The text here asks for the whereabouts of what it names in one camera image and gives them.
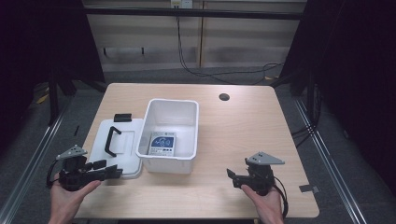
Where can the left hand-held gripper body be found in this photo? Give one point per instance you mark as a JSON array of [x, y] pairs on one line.
[[72, 177]]

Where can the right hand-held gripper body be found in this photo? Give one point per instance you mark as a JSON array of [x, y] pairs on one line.
[[261, 175]]

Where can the white plastic storage bin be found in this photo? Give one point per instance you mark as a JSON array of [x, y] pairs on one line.
[[169, 121]]

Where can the person's left hand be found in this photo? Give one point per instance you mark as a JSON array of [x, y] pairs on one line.
[[67, 202]]

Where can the person's right hand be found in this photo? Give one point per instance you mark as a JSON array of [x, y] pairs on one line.
[[264, 205]]

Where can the grey tape piece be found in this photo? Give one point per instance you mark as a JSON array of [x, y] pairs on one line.
[[308, 188]]

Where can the white and blue packet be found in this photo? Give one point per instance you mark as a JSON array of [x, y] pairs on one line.
[[162, 143]]

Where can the black metal stand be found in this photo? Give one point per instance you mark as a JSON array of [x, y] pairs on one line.
[[53, 99]]

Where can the yellow floor tape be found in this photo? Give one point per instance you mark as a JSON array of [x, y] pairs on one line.
[[42, 99]]

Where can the dark curtain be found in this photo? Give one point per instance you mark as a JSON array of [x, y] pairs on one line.
[[34, 40], [358, 77]]

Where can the metal floor rail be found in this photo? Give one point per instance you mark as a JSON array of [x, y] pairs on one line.
[[330, 168], [28, 161]]

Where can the black metal frame bar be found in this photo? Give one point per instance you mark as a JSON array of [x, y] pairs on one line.
[[193, 13]]

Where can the white wall socket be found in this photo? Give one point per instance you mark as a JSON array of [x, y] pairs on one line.
[[182, 3]]

